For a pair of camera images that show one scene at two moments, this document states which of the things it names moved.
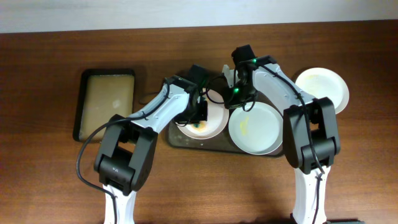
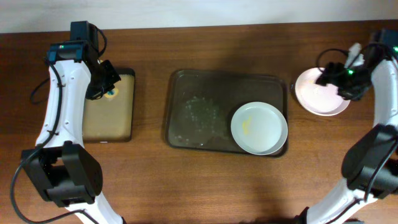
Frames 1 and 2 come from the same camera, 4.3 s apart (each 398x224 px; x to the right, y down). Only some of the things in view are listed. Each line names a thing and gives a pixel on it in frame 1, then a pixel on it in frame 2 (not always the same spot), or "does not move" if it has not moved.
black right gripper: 232,103 to 330,77
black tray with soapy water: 104,93 does not move
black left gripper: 182,118 to 115,78
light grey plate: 259,131 does not move
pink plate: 217,119 to 318,99
